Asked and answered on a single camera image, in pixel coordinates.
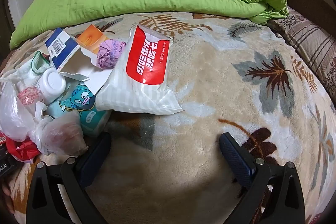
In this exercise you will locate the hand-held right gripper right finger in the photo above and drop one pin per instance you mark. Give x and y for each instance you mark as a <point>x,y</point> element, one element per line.
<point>236,161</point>

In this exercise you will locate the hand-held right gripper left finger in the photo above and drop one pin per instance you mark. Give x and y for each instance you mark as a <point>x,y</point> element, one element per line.
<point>94,158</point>

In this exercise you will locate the teal cartoon tissue pack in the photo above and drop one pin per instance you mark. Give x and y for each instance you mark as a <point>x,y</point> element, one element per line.
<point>84,103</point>

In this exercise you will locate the orange ointment box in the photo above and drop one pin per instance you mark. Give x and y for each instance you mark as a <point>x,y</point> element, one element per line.
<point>90,36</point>

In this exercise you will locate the red plastic wrapper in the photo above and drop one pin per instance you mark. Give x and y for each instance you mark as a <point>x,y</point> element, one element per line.
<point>23,150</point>

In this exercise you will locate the clear plastic bag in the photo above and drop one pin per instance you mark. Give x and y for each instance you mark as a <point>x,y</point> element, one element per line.
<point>15,121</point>

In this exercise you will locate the pink round object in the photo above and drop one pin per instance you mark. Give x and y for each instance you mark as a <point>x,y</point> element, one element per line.
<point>27,95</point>

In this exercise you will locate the leaf print blanket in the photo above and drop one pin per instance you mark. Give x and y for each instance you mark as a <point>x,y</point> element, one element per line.
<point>210,82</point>

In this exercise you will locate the white plastic bottle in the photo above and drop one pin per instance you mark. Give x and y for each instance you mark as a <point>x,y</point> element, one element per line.
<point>52,82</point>

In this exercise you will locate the white green-edged plastic packet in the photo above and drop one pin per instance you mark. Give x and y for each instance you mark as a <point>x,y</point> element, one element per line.
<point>29,69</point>

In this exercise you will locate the purple crumpled paper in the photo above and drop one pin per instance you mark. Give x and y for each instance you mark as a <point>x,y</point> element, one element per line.
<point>110,53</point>

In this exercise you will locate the red white wet wipe packet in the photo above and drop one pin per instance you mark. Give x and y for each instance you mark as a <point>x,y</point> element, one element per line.
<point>147,56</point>

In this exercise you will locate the torn blue white box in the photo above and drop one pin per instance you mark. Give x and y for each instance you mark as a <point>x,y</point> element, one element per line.
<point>63,43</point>

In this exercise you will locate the striped brown pillow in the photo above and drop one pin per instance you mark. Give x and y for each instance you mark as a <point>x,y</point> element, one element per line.
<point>312,40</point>

